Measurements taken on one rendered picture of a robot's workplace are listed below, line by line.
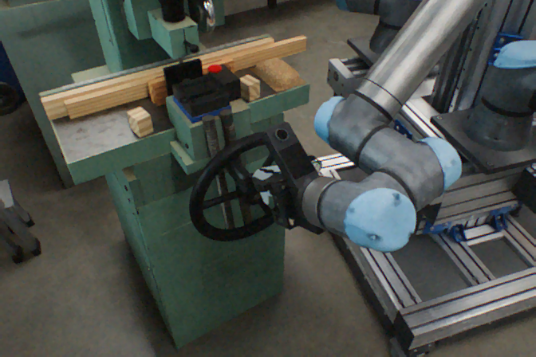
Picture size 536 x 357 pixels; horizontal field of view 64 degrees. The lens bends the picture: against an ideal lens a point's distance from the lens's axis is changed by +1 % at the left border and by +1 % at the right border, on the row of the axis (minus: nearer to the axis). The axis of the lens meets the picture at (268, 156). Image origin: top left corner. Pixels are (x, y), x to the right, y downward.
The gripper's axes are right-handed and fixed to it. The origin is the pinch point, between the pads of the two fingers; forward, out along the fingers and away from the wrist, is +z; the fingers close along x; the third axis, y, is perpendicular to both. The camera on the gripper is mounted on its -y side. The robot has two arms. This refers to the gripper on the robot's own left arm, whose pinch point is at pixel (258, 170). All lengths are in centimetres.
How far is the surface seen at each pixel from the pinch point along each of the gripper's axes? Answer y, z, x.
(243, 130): -6.1, 12.8, 4.5
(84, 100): -21.4, 32.9, -22.4
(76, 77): -29, 73, -19
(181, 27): -30.7, 23.2, 1.3
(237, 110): -10.9, 10.7, 3.5
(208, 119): -11.3, 9.1, -3.6
